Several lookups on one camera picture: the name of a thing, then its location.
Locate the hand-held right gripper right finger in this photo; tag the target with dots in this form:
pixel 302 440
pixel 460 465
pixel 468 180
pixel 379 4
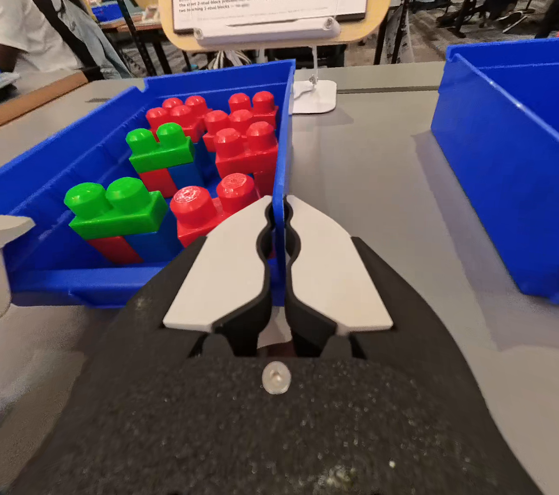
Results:
pixel 336 281

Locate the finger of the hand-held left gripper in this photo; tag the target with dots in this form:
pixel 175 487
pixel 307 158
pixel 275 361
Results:
pixel 15 228
pixel 4 285

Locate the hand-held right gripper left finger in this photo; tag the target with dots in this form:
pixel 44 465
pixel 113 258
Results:
pixel 222 281

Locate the blue plastic bin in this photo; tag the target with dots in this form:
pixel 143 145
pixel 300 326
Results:
pixel 489 176
pixel 65 281
pixel 107 11

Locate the cluster of assembled block bridges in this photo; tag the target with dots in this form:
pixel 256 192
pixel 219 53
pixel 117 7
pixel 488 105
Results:
pixel 244 154

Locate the grey desk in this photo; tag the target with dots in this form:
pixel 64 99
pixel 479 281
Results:
pixel 371 198

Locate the wood-edged grey table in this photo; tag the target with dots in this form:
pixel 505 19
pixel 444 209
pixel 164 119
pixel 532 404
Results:
pixel 39 95

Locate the denim jacket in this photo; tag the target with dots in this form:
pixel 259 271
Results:
pixel 87 32

